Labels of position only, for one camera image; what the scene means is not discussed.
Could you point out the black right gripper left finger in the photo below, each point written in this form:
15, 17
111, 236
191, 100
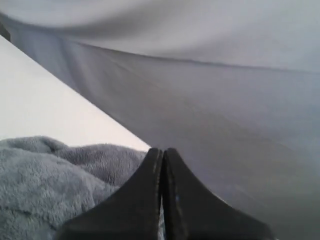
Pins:
131, 213

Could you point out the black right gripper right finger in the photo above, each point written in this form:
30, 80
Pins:
192, 212

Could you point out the grey fluffy towel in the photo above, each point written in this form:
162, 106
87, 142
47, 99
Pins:
44, 182

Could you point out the grey backdrop curtain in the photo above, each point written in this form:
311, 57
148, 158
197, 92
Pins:
234, 85

